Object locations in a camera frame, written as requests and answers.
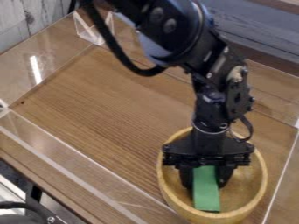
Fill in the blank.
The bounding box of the green rectangular block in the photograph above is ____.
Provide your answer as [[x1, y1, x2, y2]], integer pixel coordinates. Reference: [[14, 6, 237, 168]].
[[192, 166, 220, 213]]

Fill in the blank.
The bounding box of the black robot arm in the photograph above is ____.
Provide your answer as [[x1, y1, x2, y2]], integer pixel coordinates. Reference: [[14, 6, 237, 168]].
[[78, 0, 254, 189]]

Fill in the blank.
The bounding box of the black cable bottom left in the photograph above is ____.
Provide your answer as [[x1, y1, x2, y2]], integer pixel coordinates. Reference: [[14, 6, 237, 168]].
[[0, 199, 52, 224]]

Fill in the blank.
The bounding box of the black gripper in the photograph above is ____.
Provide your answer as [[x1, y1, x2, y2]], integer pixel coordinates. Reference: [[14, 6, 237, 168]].
[[162, 120, 254, 189]]

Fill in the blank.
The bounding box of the brown wooden bowl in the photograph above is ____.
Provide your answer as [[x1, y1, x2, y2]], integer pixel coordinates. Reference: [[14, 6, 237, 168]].
[[154, 126, 268, 224]]

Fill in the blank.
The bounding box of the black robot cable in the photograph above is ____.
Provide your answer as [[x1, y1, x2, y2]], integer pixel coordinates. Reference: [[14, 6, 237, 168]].
[[82, 0, 168, 78]]

